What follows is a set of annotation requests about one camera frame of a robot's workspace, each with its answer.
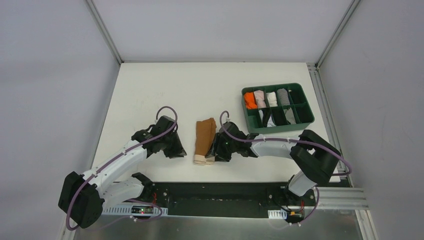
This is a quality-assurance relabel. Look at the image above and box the brown underwear beige waistband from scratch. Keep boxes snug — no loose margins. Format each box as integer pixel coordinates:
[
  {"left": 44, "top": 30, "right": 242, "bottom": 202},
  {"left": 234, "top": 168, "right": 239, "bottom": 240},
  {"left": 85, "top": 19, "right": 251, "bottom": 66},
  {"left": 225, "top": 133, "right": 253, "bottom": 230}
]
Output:
[{"left": 193, "top": 117, "right": 217, "bottom": 166}]

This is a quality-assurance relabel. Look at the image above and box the green divided plastic tray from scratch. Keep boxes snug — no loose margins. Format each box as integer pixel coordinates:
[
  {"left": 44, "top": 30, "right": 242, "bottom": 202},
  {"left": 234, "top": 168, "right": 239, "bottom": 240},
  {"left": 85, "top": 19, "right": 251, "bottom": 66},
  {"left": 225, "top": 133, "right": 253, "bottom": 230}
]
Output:
[{"left": 241, "top": 83, "right": 315, "bottom": 134}]

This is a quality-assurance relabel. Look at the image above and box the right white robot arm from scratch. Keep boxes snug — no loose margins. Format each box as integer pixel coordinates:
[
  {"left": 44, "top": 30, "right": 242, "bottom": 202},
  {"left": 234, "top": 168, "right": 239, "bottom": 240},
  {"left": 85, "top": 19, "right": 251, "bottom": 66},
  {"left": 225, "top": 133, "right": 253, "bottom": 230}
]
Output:
[{"left": 205, "top": 121, "right": 340, "bottom": 205}]

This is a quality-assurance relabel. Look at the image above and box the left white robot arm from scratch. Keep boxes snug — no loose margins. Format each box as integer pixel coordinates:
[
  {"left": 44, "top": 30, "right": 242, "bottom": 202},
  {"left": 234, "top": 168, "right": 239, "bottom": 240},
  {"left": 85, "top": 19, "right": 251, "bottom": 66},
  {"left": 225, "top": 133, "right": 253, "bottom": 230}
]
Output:
[{"left": 58, "top": 115, "right": 187, "bottom": 229}]

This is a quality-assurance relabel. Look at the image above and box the black white rolled underwear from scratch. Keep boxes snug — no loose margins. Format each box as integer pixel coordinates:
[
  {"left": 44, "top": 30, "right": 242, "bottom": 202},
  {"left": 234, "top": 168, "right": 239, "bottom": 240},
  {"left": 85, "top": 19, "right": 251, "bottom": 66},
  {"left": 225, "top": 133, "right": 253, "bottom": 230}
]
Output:
[{"left": 258, "top": 108, "right": 276, "bottom": 128}]

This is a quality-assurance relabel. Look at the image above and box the orange rolled underwear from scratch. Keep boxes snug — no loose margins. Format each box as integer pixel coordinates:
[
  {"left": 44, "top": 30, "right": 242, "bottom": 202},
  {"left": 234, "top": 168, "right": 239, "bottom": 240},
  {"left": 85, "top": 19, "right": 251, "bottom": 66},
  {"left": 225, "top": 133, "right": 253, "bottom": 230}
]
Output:
[{"left": 243, "top": 92, "right": 258, "bottom": 110}]

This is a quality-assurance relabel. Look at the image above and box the pink rolled underwear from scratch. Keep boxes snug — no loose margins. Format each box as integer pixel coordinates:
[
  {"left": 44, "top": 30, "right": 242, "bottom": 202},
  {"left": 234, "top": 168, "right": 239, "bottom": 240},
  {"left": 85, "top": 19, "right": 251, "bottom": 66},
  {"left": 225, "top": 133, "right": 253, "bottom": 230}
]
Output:
[{"left": 253, "top": 90, "right": 267, "bottom": 109}]

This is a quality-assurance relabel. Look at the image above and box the grey striped rolled underwear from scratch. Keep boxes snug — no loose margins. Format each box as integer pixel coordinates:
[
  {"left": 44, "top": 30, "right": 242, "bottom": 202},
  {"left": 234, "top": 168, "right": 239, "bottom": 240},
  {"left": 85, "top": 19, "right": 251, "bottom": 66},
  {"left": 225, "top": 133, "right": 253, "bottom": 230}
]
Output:
[{"left": 276, "top": 88, "right": 291, "bottom": 106}]

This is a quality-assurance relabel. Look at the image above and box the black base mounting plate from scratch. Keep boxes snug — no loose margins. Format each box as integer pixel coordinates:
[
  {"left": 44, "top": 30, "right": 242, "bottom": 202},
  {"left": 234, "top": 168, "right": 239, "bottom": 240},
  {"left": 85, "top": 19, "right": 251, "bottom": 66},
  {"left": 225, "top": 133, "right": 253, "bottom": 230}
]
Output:
[{"left": 120, "top": 181, "right": 319, "bottom": 220}]

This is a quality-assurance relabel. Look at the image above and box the left white cable duct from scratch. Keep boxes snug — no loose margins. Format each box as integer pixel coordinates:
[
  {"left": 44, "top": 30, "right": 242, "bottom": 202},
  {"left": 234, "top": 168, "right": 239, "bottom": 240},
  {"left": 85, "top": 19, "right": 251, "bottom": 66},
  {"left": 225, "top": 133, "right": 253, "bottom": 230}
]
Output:
[{"left": 101, "top": 203, "right": 168, "bottom": 217}]

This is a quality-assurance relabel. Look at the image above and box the white cable duct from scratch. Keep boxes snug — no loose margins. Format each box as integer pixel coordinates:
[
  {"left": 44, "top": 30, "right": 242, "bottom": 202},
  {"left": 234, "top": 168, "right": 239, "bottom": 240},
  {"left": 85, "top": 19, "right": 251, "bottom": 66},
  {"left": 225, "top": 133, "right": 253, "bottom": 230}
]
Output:
[
  {"left": 101, "top": 203, "right": 168, "bottom": 217},
  {"left": 267, "top": 209, "right": 288, "bottom": 220}
]

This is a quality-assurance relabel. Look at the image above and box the right white cable duct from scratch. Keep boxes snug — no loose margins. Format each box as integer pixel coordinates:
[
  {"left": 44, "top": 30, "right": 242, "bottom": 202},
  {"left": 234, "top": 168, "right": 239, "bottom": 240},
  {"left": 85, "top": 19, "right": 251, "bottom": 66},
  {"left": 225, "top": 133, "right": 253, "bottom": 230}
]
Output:
[{"left": 267, "top": 209, "right": 288, "bottom": 220}]

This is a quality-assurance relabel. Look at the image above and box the right aluminium rail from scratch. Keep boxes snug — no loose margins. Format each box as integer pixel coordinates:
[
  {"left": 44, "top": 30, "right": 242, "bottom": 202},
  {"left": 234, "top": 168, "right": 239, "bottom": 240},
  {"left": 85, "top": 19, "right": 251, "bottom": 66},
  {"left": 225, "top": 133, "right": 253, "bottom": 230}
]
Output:
[{"left": 314, "top": 187, "right": 369, "bottom": 210}]

